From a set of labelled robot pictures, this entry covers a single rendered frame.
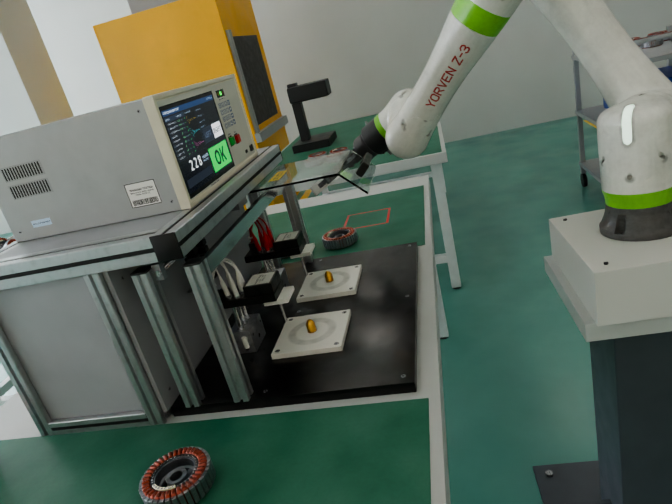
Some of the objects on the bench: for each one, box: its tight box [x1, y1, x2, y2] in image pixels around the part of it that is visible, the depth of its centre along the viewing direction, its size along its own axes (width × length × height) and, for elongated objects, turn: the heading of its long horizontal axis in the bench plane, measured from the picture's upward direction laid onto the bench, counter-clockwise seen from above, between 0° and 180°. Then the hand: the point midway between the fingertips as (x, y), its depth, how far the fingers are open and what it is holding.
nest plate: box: [271, 309, 351, 359], centre depth 113 cm, size 15×15×1 cm
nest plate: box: [296, 264, 362, 303], centre depth 135 cm, size 15×15×1 cm
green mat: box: [252, 185, 425, 268], centre depth 188 cm, size 94×61×1 cm, turn 112°
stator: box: [139, 446, 216, 504], centre depth 82 cm, size 11×11×4 cm
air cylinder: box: [231, 313, 266, 354], centre depth 115 cm, size 5×8×6 cm
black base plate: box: [171, 242, 418, 417], centre depth 125 cm, size 47×64×2 cm
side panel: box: [0, 273, 171, 436], centre depth 98 cm, size 28×3×32 cm, turn 112°
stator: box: [322, 227, 358, 250], centre depth 167 cm, size 11×11×4 cm
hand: (325, 182), depth 160 cm, fingers open, 13 cm apart
